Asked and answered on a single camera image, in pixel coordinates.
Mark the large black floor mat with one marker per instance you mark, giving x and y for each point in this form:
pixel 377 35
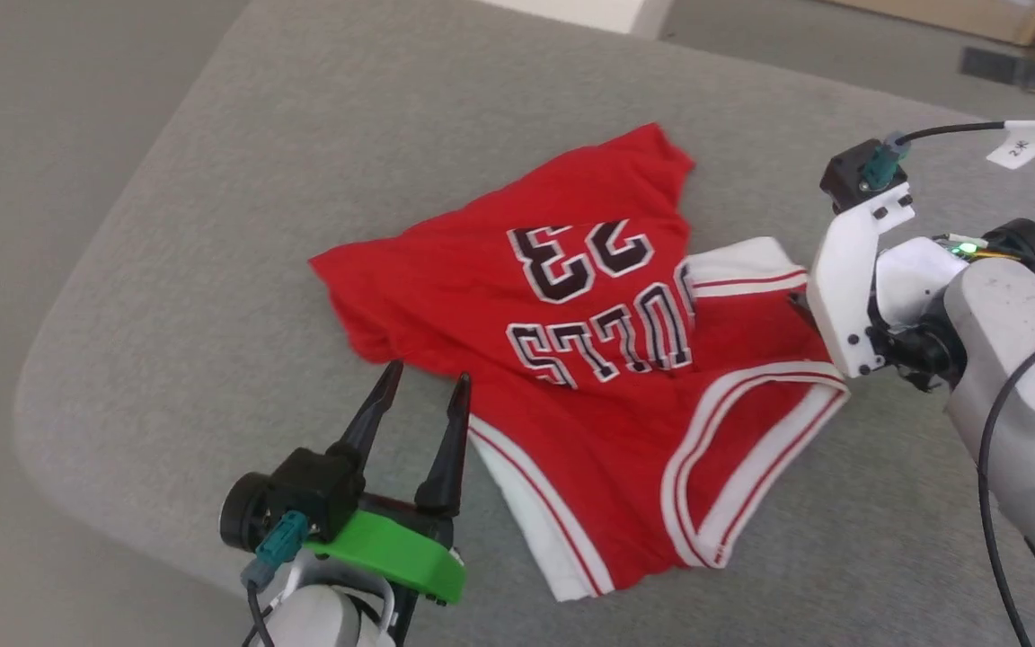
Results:
pixel 1021 72

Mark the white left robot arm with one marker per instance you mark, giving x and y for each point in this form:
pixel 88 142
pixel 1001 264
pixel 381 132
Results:
pixel 320 620

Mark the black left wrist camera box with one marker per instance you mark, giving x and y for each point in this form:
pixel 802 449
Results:
pixel 320 490

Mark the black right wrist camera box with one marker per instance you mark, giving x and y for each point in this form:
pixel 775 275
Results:
pixel 845 180

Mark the red basketball jersey number 23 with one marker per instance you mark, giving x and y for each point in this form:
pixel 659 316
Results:
pixel 482 296

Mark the lemon print partition screen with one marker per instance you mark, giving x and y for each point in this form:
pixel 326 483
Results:
pixel 949 13

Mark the grey fabric sofa seat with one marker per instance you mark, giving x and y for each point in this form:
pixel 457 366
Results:
pixel 212 225

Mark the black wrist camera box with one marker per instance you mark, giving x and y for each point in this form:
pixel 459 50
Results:
pixel 320 490
pixel 845 180

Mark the white rectangular box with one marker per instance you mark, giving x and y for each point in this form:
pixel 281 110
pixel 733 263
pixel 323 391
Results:
pixel 589 11

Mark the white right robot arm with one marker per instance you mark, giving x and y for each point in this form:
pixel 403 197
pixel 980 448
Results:
pixel 1021 404

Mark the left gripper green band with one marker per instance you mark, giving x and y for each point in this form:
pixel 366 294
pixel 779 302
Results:
pixel 392 548

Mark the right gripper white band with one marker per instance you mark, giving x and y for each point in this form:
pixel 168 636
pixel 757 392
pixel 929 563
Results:
pixel 841 288

